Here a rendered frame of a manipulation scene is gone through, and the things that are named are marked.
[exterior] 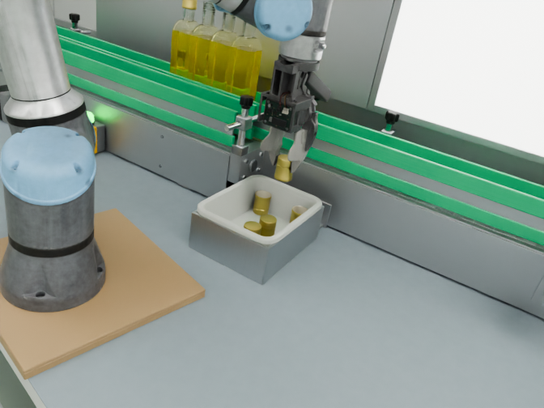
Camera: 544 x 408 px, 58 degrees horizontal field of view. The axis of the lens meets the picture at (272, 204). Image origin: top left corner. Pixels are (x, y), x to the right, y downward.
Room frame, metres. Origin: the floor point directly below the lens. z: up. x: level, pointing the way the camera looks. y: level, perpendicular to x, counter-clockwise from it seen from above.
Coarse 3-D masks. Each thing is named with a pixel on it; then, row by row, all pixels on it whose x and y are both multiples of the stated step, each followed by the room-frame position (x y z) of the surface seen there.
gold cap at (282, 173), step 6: (282, 156) 0.87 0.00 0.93; (282, 162) 0.86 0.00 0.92; (288, 162) 0.85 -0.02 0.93; (276, 168) 0.86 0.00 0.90; (282, 168) 0.85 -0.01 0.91; (288, 168) 0.86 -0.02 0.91; (276, 174) 0.86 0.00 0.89; (282, 174) 0.85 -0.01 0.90; (288, 174) 0.86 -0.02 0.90; (282, 180) 0.85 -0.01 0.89; (288, 180) 0.86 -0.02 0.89
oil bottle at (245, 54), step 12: (240, 36) 1.13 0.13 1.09; (252, 36) 1.13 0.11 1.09; (240, 48) 1.11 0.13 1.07; (252, 48) 1.11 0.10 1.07; (240, 60) 1.11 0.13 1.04; (252, 60) 1.11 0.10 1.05; (228, 72) 1.12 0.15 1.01; (240, 72) 1.11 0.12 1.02; (252, 72) 1.12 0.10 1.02; (228, 84) 1.12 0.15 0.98; (240, 84) 1.11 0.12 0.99; (252, 84) 1.13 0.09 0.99
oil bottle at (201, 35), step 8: (200, 24) 1.18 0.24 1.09; (192, 32) 1.18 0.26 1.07; (200, 32) 1.16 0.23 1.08; (208, 32) 1.16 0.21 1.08; (192, 40) 1.17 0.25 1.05; (200, 40) 1.16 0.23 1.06; (208, 40) 1.15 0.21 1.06; (192, 48) 1.17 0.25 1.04; (200, 48) 1.16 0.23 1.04; (208, 48) 1.16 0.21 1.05; (192, 56) 1.17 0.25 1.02; (200, 56) 1.16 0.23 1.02; (208, 56) 1.16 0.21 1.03; (192, 64) 1.17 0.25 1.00; (200, 64) 1.16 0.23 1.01; (208, 64) 1.16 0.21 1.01; (192, 72) 1.17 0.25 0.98; (200, 72) 1.16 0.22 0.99; (200, 80) 1.16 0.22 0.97
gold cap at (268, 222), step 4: (264, 216) 0.83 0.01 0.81; (268, 216) 0.83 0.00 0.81; (272, 216) 0.84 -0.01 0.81; (260, 220) 0.82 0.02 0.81; (264, 220) 0.81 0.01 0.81; (268, 220) 0.82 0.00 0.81; (272, 220) 0.82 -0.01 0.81; (276, 220) 0.82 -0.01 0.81; (264, 224) 0.81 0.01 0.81; (268, 224) 0.81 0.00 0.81; (272, 224) 0.81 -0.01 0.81; (264, 228) 0.81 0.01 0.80; (268, 228) 0.81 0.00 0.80; (272, 228) 0.81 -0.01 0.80; (264, 232) 0.81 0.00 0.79; (268, 232) 0.81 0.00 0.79; (272, 232) 0.81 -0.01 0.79; (268, 236) 0.81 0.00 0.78
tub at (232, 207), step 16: (256, 176) 0.95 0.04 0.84; (224, 192) 0.85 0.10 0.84; (240, 192) 0.90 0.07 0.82; (272, 192) 0.94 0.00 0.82; (288, 192) 0.92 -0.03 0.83; (304, 192) 0.91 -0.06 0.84; (208, 208) 0.80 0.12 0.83; (224, 208) 0.85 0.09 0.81; (240, 208) 0.90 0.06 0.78; (272, 208) 0.93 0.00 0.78; (288, 208) 0.91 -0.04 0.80; (320, 208) 0.87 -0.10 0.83; (224, 224) 0.74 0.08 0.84; (240, 224) 0.86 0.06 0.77; (288, 224) 0.77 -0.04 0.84; (256, 240) 0.71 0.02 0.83; (272, 240) 0.71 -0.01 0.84
